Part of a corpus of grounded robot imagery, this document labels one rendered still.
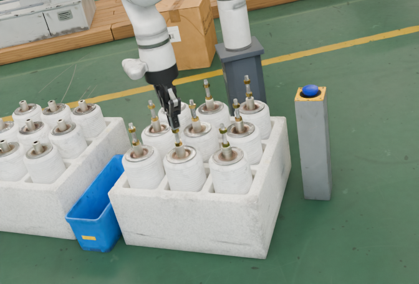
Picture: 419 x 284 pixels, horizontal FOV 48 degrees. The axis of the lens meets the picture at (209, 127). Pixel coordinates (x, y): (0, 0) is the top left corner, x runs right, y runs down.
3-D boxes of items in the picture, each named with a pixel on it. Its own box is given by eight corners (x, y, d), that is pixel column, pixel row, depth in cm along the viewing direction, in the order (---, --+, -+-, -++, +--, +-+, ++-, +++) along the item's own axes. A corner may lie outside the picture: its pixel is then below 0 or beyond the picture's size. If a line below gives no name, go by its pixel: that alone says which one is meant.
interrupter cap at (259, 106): (249, 99, 134) (249, 98, 134) (270, 105, 129) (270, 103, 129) (232, 111, 130) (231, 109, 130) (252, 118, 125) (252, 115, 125)
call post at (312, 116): (307, 184, 136) (298, 88, 121) (332, 185, 134) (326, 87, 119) (303, 199, 131) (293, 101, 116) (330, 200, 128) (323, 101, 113)
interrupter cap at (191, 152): (165, 167, 112) (164, 164, 112) (167, 150, 118) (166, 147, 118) (196, 162, 111) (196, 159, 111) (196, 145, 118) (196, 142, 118)
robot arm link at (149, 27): (129, 42, 103) (145, 51, 96) (110, -28, 96) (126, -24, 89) (157, 32, 106) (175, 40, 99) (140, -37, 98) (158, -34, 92)
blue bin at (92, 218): (124, 184, 153) (114, 154, 147) (154, 185, 149) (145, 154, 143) (76, 251, 129) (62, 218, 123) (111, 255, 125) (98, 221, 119)
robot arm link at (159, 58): (121, 69, 105) (114, 43, 102) (168, 54, 108) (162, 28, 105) (132, 81, 97) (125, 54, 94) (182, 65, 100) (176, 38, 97)
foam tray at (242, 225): (176, 162, 159) (164, 116, 150) (291, 165, 145) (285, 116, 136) (125, 245, 128) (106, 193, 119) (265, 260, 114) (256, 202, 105)
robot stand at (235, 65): (227, 118, 179) (214, 44, 164) (265, 109, 179) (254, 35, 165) (234, 136, 166) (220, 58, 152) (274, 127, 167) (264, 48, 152)
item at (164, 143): (150, 182, 139) (134, 130, 130) (178, 168, 143) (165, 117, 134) (164, 197, 132) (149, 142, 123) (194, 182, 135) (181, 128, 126)
